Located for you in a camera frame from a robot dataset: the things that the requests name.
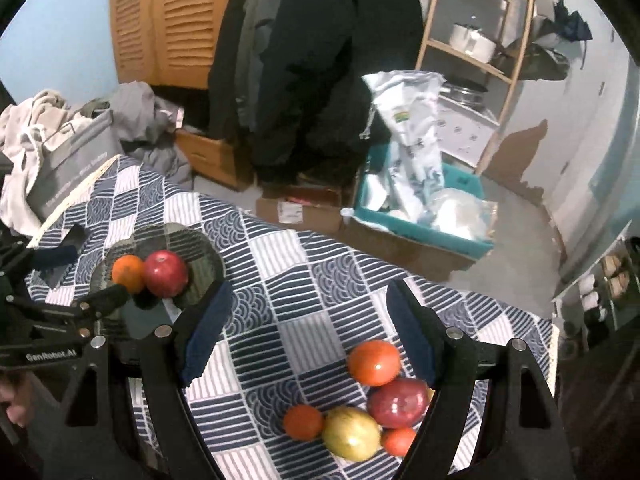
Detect large cardboard box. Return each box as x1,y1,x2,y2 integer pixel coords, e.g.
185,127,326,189
340,215,478,282

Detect wooden louvered cabinet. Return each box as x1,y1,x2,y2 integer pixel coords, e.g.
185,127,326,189
109,0,256,191

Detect white shoe rack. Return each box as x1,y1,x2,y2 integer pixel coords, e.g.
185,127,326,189
550,220,640,361

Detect red apple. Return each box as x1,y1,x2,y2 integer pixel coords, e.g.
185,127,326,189
367,377,431,429
144,250,190,298

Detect teal box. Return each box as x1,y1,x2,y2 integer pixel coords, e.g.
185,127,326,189
342,145,496,261

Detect small orange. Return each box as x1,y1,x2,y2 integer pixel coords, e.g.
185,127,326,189
381,426,418,457
283,404,325,442
111,255,147,295

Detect white patterned storage box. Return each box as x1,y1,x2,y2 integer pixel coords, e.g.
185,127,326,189
437,97,501,168

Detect black coat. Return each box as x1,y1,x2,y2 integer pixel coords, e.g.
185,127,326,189
207,0,426,183

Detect clear plastic bag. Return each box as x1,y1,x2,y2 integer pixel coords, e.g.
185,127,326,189
417,187,499,242

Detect blue white patterned tablecloth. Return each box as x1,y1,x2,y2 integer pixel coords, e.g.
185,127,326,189
25,155,558,480

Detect orange-red tomato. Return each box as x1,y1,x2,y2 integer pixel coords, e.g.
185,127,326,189
347,340,402,387

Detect metal pot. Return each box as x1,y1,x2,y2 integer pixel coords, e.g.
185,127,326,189
440,82,488,108

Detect white printed plastic bag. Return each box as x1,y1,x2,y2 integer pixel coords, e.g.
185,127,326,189
361,71,446,221

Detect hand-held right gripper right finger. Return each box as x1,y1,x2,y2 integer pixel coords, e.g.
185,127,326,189
386,279,576,480

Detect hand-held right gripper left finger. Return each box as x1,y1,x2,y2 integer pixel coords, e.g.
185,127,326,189
42,280,236,480

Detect small cardboard box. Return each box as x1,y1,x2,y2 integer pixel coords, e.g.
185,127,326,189
256,194,344,235

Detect person's left hand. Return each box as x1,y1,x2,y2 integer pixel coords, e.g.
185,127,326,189
0,377,32,429

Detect grey jacket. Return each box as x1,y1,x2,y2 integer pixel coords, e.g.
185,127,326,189
234,0,281,116

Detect wooden shelf rack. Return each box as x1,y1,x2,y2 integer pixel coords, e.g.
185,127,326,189
415,0,538,176

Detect beige cloth pile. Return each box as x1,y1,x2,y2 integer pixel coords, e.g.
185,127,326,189
0,90,76,236

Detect dark glass plate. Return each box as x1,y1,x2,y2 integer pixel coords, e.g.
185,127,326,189
91,222,226,356

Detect grey fabric bag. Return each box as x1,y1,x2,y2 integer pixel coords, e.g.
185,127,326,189
25,110,126,221

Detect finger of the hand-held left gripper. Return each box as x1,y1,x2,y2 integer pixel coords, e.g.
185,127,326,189
22,223,87,283
5,284,130,320

